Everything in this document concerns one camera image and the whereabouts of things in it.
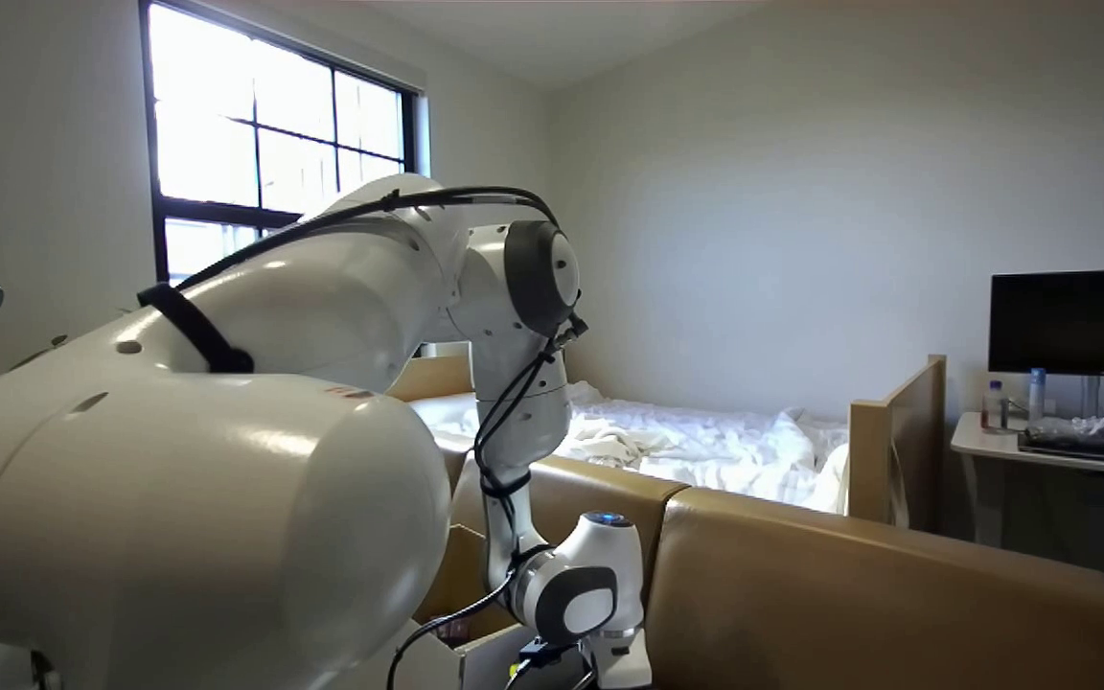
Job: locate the black framed window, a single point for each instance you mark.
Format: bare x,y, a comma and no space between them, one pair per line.
247,132

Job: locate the wooden bed footboard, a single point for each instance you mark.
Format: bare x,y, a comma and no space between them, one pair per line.
899,445

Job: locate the black keyboard on desk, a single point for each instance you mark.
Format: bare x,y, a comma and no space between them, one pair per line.
1063,441

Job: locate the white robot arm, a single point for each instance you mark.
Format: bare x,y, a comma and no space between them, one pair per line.
224,490

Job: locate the white desk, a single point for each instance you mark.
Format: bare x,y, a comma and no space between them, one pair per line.
1025,502

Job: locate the black computer monitor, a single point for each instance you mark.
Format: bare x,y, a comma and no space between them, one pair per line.
1047,320

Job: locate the bed with white sheets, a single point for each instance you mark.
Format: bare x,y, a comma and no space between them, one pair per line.
764,453

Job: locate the clear bottle on desk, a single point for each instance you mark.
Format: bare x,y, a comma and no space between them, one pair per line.
1035,394

